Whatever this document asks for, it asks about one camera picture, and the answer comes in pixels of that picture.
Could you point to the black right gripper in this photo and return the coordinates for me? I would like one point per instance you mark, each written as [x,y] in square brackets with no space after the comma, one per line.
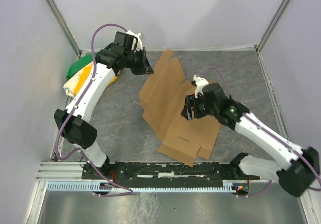
[191,106]

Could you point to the aluminium frame rail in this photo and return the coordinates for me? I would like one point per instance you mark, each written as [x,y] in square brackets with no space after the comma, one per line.
[59,171]

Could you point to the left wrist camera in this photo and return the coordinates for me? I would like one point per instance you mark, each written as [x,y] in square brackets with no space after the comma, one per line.
[129,40]

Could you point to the green yellow white cloth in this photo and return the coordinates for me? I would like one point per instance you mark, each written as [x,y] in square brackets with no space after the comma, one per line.
[77,75]

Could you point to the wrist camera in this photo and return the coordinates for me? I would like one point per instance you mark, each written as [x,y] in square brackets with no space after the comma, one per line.
[199,84]
[129,40]

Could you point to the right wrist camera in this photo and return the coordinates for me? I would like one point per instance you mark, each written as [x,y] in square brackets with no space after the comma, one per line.
[199,84]

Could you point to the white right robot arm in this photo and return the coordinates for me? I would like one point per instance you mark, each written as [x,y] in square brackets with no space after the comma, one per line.
[293,167]

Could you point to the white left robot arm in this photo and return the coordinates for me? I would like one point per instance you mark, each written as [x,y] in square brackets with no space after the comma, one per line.
[73,121]

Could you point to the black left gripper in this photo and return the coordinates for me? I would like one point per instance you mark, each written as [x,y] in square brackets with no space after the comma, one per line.
[144,61]

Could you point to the light blue slotted cable duct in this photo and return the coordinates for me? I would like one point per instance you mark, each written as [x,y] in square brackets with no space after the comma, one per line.
[99,187]

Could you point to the brown cardboard box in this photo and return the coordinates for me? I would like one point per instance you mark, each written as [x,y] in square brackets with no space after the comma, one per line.
[162,99]

